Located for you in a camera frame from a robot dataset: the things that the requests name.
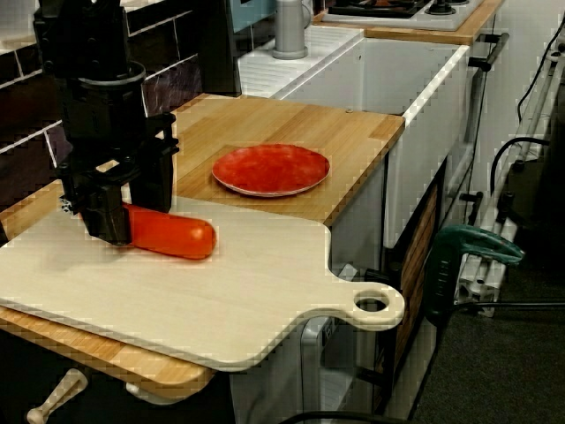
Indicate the black stove burner grate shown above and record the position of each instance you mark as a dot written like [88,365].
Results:
[397,9]

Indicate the red round plate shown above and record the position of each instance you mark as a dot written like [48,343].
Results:
[269,170]

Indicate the light wooden cutting board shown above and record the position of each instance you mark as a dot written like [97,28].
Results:
[265,287]

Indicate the long red pepper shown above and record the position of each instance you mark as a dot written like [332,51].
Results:
[176,234]

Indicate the grey toy faucet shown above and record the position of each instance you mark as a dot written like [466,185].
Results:
[289,26]

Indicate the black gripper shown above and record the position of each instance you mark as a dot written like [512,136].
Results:
[101,128]

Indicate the grey toy stove top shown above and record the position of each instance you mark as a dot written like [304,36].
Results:
[441,22]

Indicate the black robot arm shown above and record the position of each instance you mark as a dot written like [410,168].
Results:
[84,40]

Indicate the brown slatted door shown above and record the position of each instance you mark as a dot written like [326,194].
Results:
[415,274]

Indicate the white metal stand frame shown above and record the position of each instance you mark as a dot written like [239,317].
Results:
[481,274]

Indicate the grey toy ice dispenser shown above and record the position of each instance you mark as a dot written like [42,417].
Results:
[315,353]

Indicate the white toy sink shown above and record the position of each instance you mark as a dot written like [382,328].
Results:
[397,75]

